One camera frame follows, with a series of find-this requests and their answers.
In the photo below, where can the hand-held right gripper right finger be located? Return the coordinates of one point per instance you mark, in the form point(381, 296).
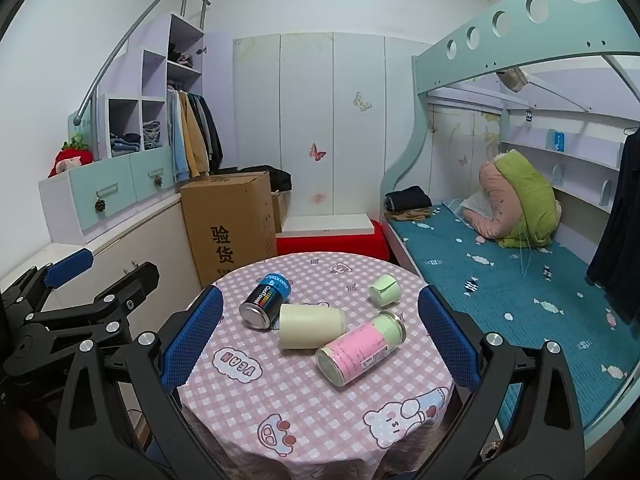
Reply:
point(446, 340)

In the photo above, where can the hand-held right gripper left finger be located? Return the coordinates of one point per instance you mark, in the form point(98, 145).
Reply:
point(195, 340)

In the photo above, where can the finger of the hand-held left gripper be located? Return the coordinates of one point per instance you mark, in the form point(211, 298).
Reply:
point(70, 264)
point(142, 280)

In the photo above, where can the cream cup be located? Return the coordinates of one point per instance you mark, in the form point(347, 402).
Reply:
point(310, 326)

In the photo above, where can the small pale green cup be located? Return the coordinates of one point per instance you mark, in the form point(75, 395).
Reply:
point(386, 290)

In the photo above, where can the low white cabinet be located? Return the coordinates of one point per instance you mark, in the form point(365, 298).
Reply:
point(140, 240)

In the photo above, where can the pine cone drawer charm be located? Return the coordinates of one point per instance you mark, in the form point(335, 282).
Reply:
point(100, 205)
point(158, 181)

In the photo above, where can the black and blue can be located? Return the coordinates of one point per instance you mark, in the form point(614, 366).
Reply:
point(262, 301)

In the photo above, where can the teal printed bed sheet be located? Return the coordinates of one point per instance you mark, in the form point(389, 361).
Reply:
point(500, 280)

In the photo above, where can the pink and green can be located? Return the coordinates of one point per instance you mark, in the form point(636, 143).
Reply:
point(361, 347)

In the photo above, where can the stepped shelf cabinet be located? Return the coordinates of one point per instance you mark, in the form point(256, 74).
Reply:
point(115, 190)

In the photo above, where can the large cardboard box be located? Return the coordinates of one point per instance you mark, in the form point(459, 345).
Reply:
point(225, 220)

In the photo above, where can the strawberry plush toy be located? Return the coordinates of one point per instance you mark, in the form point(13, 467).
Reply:
point(72, 157)

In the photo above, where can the pink checked tablecloth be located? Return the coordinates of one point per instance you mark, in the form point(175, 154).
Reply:
point(300, 390)

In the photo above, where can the folded blue clothes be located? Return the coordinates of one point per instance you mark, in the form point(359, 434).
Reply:
point(125, 144)

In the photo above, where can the white pillow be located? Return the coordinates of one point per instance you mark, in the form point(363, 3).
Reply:
point(472, 205)

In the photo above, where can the folded dark clothes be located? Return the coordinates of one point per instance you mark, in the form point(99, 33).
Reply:
point(407, 200)

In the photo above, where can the folded jeans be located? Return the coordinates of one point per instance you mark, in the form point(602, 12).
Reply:
point(151, 134)

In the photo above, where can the light blue shirt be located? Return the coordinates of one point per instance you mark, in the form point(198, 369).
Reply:
point(175, 135)

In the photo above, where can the tan jacket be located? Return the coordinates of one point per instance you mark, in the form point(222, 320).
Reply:
point(192, 140)

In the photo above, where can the red stool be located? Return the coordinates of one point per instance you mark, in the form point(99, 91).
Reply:
point(330, 246)

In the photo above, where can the small cardboard box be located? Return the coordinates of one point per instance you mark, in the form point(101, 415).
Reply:
point(279, 210)

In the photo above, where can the black bag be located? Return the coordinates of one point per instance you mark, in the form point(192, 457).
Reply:
point(270, 177)

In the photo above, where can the white board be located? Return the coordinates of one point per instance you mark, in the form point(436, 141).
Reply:
point(330, 223)

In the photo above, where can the green and pink quilt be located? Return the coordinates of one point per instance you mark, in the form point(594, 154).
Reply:
point(525, 195)

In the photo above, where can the dark hanging jackets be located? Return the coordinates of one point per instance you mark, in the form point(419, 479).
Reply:
point(212, 130)

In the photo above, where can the grey metal handrail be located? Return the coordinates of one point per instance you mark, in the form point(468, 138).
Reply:
point(107, 67)

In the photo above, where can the dark hanging garment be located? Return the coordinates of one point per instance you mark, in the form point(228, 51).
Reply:
point(617, 230)

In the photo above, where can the pink butterfly sticker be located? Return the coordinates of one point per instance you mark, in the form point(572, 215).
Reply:
point(317, 152)

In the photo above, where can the clothes pile on shelf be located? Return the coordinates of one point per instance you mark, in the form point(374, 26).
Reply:
point(181, 55)

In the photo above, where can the small blue box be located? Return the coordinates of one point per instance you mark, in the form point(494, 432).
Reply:
point(558, 140)

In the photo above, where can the white wardrobe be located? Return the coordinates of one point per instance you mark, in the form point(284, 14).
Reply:
point(305, 110)

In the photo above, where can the pale butterfly sticker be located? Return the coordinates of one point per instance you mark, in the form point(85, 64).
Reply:
point(361, 102)

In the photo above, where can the grey hanging bag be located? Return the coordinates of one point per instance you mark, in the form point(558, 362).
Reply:
point(513, 79)

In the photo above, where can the teal bunk bed frame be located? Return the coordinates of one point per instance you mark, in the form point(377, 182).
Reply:
point(505, 45)

